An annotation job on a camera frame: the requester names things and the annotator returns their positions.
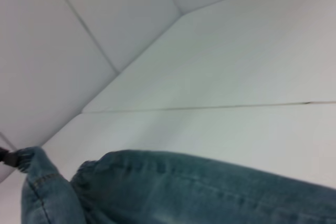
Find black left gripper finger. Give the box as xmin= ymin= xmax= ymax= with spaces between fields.
xmin=0 ymin=146 xmax=18 ymax=168

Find blue denim shorts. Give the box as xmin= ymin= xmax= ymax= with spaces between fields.
xmin=16 ymin=146 xmax=336 ymax=224

